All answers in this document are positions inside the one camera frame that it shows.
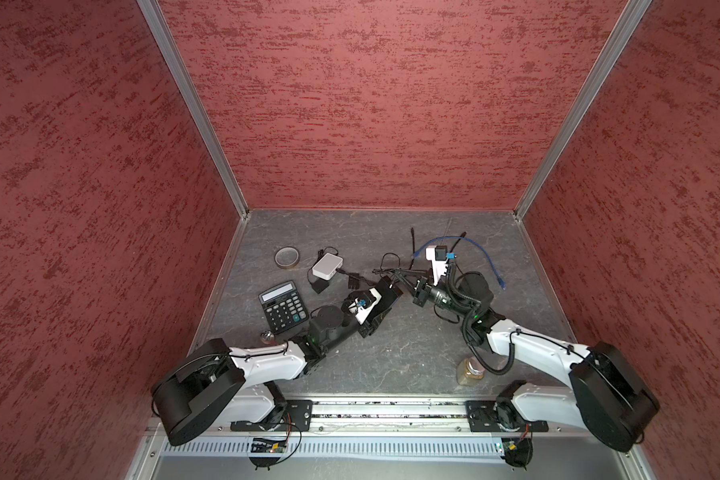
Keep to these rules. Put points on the right metal frame post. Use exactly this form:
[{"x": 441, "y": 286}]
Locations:
[{"x": 625, "y": 26}]

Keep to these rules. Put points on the amber glass jar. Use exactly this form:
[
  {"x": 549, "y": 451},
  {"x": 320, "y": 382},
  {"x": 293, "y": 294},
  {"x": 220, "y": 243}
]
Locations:
[{"x": 470, "y": 372}]

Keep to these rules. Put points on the black desk calculator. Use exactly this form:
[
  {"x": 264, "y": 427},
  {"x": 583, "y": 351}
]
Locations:
[{"x": 283, "y": 308}]

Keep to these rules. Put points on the metal frame post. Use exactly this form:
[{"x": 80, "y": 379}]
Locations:
[
  {"x": 625, "y": 26},
  {"x": 160, "y": 31}
]

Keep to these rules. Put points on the brown tape roll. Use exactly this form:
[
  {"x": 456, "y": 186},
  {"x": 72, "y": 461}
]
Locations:
[{"x": 287, "y": 257}]

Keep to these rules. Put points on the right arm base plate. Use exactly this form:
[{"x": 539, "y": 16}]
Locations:
[{"x": 483, "y": 417}]

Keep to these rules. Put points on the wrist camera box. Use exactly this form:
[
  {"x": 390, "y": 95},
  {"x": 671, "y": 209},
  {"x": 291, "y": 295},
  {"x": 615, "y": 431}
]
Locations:
[
  {"x": 361, "y": 303},
  {"x": 443, "y": 263}
]

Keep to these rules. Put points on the aluminium front rail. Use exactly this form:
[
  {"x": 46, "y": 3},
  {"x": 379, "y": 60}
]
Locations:
[{"x": 390, "y": 414}]

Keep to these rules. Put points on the white slotted cable duct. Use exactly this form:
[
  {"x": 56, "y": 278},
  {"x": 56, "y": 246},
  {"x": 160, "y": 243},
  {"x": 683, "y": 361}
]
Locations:
[{"x": 479, "y": 449}]

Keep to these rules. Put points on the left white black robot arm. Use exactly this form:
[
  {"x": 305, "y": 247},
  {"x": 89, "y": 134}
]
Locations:
[{"x": 239, "y": 385}]

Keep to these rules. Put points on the left metal frame post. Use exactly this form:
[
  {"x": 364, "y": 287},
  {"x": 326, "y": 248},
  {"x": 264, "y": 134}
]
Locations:
[{"x": 160, "y": 31}]

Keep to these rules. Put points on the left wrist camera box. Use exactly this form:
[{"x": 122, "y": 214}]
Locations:
[{"x": 361, "y": 303}]

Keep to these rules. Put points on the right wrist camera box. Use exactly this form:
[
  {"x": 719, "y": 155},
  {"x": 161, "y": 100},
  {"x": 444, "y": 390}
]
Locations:
[{"x": 443, "y": 263}]

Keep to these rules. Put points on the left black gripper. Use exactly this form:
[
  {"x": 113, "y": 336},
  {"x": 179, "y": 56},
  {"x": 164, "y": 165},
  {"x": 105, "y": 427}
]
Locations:
[{"x": 366, "y": 328}]

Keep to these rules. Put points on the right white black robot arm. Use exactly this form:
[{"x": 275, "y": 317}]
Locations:
[{"x": 597, "y": 390}]

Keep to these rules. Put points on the white network switch box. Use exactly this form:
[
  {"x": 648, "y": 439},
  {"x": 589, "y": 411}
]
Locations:
[{"x": 327, "y": 266}]

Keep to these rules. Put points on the black power adapter with cable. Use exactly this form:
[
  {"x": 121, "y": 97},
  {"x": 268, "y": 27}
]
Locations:
[{"x": 355, "y": 279}]

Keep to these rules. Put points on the black ribbed network switch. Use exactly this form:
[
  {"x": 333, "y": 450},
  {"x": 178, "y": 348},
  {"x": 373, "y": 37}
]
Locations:
[{"x": 389, "y": 292}]

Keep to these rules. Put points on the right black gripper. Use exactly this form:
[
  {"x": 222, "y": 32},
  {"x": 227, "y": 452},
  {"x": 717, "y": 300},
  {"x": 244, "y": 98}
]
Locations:
[{"x": 423, "y": 292}]

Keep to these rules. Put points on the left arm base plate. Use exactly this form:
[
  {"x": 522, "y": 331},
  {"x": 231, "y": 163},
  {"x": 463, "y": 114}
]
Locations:
[{"x": 288, "y": 415}]

